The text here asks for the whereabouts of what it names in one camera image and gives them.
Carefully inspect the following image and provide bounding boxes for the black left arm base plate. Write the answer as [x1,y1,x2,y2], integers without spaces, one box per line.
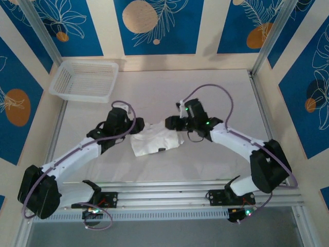
[71,191,118,209]

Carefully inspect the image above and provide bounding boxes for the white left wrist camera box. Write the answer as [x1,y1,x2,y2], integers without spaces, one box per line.
[115,102,130,114]

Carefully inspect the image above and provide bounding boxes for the white t-shirt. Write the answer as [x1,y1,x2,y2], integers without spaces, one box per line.
[130,120,185,157]

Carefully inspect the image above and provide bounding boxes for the white plastic mesh basket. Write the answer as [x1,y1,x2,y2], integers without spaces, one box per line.
[48,60,119,104]

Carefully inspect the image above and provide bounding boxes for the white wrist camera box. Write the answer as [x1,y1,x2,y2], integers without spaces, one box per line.
[175,99,188,119]
[115,102,130,114]

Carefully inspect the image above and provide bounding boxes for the aluminium mounting rail frame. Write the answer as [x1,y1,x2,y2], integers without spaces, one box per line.
[22,180,305,214]

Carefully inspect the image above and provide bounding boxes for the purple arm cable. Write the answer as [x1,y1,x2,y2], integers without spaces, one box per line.
[22,100,137,230]
[182,84,299,224]

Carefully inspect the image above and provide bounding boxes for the grey slotted cable duct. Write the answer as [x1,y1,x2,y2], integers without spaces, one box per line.
[32,208,231,223]

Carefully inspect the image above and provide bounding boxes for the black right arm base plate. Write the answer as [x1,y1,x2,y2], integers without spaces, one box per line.
[207,189,257,206]

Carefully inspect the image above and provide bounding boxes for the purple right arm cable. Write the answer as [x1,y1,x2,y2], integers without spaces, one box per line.
[182,84,299,224]

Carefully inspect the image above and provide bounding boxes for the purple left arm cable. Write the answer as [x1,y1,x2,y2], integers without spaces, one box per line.
[22,100,137,230]

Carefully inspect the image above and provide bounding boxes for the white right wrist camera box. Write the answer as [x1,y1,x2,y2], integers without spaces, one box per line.
[175,99,188,119]

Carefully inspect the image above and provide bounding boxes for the aluminium frame post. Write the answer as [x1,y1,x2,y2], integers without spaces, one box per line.
[17,0,64,68]
[250,0,297,78]

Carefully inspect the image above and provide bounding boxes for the aluminium table side rail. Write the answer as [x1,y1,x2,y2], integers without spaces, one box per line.
[38,101,68,191]
[248,70,288,185]

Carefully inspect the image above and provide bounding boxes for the aluminium frame leg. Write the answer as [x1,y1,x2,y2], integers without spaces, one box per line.
[291,207,317,247]
[11,212,35,247]

